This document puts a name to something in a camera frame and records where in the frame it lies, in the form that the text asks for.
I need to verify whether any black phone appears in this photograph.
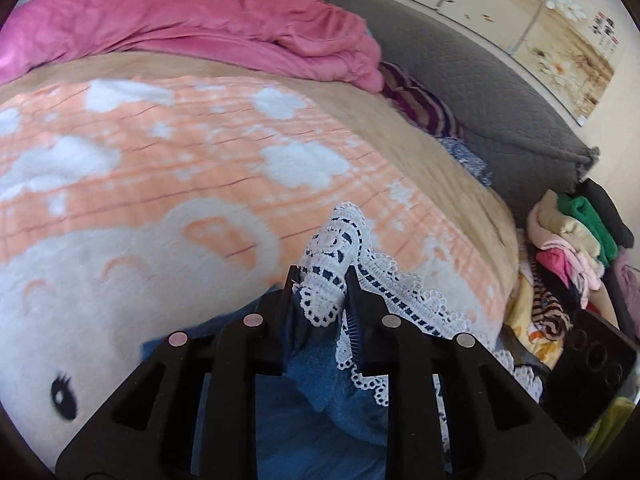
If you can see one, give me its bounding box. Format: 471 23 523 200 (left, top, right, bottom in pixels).
544 309 637 437

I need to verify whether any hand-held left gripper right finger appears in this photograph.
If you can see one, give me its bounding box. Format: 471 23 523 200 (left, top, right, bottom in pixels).
342 265 586 480

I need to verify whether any blue denim pants lace hem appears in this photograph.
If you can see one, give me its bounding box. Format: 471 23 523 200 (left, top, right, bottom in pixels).
140 201 546 480

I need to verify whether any pink quilt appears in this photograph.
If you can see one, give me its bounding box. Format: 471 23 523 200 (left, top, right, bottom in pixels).
0 0 385 93

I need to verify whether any purple striped pillow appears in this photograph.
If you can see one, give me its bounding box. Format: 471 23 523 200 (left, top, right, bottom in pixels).
377 61 463 138

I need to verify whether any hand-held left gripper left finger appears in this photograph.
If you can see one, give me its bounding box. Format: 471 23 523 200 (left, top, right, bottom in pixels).
55 265 301 480

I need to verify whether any orange cloud print blanket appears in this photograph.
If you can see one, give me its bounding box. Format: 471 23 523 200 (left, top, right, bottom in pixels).
0 75 506 466

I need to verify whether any grey quilted headboard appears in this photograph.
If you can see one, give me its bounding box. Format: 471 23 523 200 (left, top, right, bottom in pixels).
325 0 601 226

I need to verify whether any blue floral pillow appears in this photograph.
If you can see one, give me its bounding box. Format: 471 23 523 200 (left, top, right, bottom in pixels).
440 136 494 189

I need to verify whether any pile of folded clothes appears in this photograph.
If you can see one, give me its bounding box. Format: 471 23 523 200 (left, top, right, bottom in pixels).
505 179 640 461

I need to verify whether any floral wall painting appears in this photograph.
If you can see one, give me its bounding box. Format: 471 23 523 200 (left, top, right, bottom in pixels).
377 0 623 127

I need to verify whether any beige bed sheet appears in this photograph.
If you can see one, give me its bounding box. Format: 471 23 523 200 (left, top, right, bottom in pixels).
0 52 521 306

